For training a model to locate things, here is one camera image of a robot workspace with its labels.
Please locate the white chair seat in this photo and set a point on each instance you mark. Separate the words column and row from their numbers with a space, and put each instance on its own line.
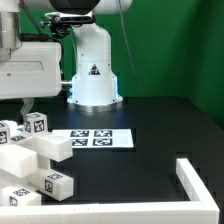
column 20, row 173

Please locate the white chair back frame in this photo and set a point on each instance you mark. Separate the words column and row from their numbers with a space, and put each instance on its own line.
column 25, row 148

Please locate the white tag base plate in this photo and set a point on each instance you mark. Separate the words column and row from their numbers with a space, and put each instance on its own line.
column 98, row 138

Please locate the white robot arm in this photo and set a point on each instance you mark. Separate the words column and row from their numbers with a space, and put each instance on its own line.
column 94, row 86

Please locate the white U-shaped fence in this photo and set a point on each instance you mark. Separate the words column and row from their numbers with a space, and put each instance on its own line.
column 200, row 209

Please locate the black camera stand pole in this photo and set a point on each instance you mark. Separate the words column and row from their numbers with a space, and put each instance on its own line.
column 58, row 30

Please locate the white tagged cube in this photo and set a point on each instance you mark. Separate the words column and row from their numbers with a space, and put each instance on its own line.
column 35, row 123
column 5, row 137

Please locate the grey camera on stand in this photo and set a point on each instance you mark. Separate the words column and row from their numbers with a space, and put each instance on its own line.
column 59, row 17

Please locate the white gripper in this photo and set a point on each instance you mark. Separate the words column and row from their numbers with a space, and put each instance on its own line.
column 32, row 71

